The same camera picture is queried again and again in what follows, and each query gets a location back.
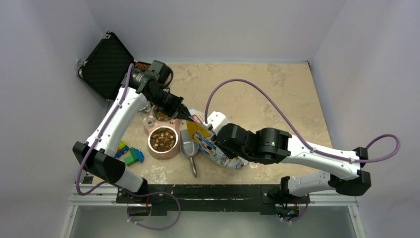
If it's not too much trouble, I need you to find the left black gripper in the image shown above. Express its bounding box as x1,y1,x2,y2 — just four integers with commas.
148,88,194,120

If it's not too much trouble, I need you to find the pet food bag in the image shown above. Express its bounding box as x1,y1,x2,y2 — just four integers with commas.
187,109,248,170

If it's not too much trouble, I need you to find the metal food scoop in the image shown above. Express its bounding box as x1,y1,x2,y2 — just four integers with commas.
180,129,198,178

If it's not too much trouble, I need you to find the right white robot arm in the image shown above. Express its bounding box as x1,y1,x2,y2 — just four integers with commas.
211,123,371,203

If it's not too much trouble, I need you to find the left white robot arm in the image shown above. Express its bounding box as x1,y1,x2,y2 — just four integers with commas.
72,60,193,203

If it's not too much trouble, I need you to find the pink double pet bowl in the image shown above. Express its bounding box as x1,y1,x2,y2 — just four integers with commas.
144,109,182,160

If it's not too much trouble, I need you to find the clear water bottle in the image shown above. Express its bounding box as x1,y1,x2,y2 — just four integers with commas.
138,102,156,127

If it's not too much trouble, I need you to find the green blue toy block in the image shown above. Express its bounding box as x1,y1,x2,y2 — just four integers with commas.
124,147,144,166

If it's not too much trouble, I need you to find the orange blue toy car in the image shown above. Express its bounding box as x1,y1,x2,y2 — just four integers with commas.
114,141,129,159

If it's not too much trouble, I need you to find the black poker chip case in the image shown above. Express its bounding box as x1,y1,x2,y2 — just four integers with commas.
77,31,151,101

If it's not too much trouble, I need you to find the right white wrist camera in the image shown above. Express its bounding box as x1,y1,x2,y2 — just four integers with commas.
204,111,229,135

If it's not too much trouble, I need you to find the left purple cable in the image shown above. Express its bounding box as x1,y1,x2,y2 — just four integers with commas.
75,63,182,231

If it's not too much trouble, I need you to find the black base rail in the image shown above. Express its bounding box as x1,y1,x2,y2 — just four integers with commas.
116,184,311,218

